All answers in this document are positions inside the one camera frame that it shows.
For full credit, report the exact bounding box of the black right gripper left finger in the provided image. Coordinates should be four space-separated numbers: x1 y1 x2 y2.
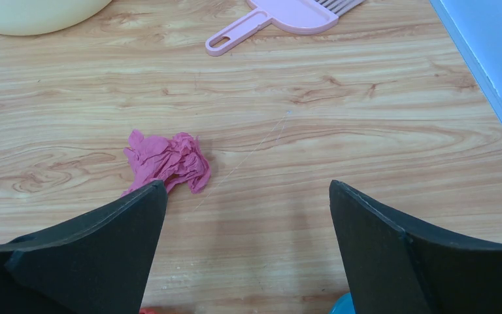
0 181 168 313

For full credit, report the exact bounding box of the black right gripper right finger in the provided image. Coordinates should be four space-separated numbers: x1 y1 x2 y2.
329 181 502 313

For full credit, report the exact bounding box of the cream plastic bucket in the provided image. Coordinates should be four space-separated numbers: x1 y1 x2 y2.
0 0 110 36

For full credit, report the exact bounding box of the pink hand brush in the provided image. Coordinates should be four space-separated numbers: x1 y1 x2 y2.
205 0 363 57

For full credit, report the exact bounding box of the blue polka dot plate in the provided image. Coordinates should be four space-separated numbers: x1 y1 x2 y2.
329 292 356 314

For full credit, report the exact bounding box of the red paper scrap long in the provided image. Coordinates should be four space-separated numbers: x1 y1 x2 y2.
139 307 157 314

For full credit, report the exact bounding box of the magenta crumpled paper scrap right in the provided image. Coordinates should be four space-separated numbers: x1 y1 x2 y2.
122 130 211 196

